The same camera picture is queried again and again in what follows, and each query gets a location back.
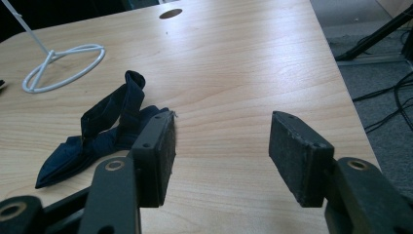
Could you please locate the black stand leg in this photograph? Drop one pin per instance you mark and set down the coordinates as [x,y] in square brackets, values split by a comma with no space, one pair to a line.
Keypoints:
[373,34]

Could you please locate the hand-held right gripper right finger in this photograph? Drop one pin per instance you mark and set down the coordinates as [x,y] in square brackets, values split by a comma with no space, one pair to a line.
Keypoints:
[302,162]

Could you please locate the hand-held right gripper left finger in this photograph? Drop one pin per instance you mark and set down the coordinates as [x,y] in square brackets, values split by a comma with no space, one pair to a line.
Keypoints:
[156,156]

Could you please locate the dark blue bow tie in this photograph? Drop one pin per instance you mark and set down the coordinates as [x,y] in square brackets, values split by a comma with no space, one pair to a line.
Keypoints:
[107,130]

